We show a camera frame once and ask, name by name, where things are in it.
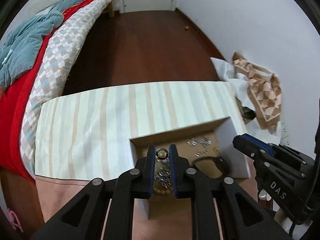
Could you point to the brown cardboard box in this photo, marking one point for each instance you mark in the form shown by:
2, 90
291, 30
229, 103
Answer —
248, 113

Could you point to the teal blanket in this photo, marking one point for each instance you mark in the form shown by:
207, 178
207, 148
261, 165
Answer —
27, 42

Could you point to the bed with patterned quilt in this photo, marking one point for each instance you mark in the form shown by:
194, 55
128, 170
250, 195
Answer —
12, 120

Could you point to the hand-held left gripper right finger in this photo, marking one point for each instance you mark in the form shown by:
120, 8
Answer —
173, 170

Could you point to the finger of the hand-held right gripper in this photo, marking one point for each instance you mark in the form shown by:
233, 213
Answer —
260, 142
246, 147

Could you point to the beige geometric patterned scarf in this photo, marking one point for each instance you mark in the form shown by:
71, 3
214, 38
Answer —
262, 92

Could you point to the white cardboard box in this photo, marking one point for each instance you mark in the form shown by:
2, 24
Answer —
232, 150

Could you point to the pink fabric item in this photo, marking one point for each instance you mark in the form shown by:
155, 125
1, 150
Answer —
13, 220

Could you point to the white cloth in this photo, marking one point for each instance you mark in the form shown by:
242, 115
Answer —
225, 70

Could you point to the wooden bed leg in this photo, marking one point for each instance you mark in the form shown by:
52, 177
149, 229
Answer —
111, 7

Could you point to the checkered quilt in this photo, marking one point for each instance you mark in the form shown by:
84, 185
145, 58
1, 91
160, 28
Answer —
62, 52

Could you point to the black smartwatch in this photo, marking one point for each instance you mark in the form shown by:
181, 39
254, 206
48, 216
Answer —
221, 165

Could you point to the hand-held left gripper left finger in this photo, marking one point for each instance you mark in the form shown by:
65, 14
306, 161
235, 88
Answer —
150, 170

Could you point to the silver earring pair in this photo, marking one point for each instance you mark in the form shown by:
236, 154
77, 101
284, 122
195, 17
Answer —
201, 152

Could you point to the white wall socket strip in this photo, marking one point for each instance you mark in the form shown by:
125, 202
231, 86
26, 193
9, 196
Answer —
285, 135

